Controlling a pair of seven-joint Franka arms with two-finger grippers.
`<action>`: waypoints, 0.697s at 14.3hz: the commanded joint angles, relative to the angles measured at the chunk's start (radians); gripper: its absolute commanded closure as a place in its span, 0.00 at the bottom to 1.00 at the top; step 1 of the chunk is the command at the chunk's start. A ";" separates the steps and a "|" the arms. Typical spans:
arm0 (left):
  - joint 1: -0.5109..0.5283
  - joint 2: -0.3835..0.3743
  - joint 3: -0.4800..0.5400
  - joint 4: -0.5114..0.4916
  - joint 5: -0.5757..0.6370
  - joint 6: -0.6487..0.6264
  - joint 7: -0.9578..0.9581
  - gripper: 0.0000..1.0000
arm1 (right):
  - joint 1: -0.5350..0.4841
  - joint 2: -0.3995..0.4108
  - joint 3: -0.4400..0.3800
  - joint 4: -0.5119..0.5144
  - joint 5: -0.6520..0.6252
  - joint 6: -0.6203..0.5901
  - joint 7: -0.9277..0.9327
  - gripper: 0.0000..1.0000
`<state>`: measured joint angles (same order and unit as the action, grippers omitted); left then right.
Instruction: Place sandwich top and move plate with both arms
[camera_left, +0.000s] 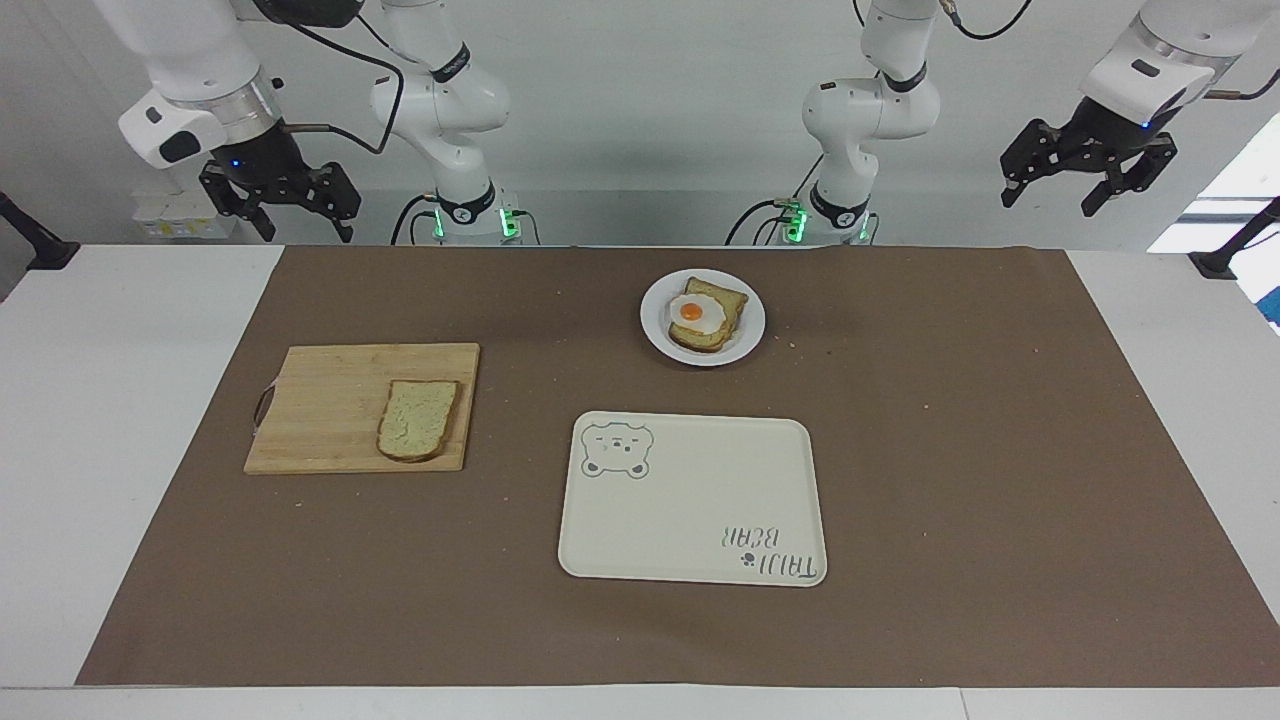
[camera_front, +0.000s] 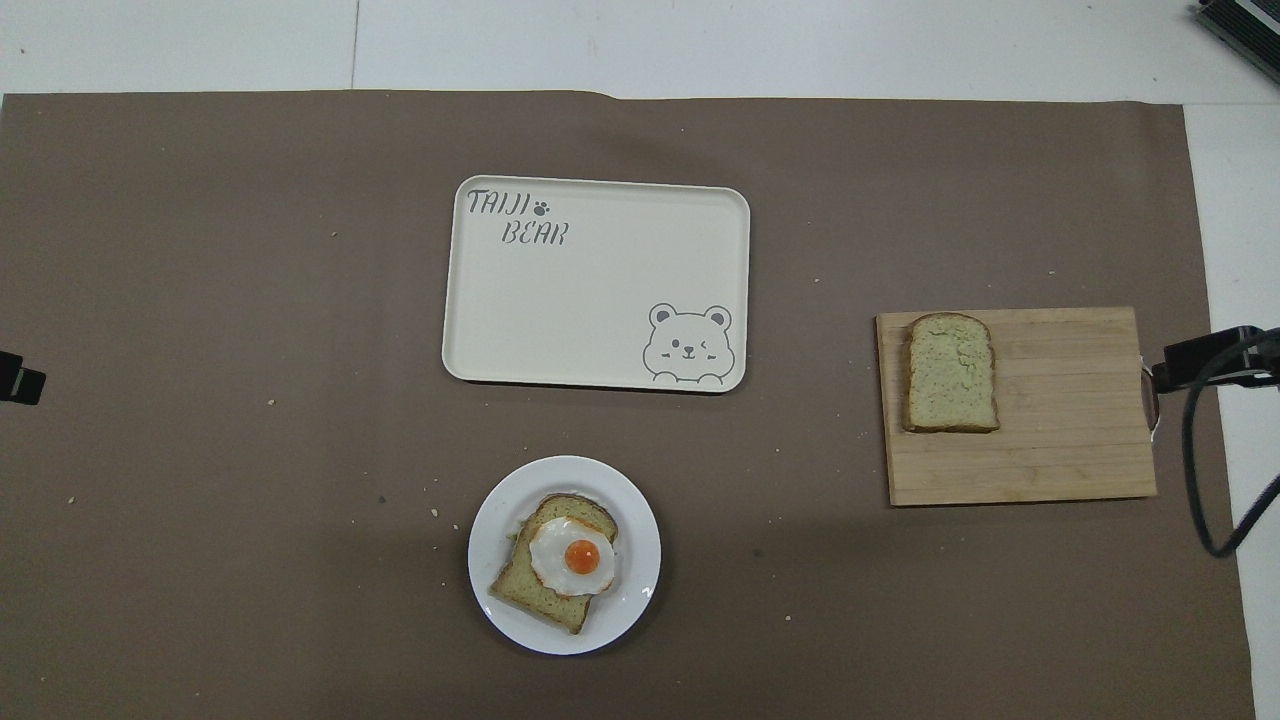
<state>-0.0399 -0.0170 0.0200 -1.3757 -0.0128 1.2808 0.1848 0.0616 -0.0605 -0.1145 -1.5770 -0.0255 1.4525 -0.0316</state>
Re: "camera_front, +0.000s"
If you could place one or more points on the white round plate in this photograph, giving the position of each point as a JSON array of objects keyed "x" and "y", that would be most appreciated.
[{"x": 630, "y": 600}]

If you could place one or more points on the wooden cutting board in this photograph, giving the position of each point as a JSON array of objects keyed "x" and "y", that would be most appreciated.
[{"x": 1070, "y": 420}]

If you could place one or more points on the green speckled bread slice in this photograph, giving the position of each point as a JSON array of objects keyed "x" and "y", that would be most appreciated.
[
  {"x": 950, "y": 375},
  {"x": 525, "y": 590}
]

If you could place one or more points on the grey ribbed device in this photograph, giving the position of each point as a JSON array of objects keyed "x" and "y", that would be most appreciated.
[{"x": 1245, "y": 25}]

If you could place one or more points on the cream tray with bear print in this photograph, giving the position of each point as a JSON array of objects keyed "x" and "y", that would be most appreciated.
[{"x": 590, "y": 300}]

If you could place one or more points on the fried egg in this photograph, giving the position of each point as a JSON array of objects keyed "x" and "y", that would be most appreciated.
[{"x": 575, "y": 555}]

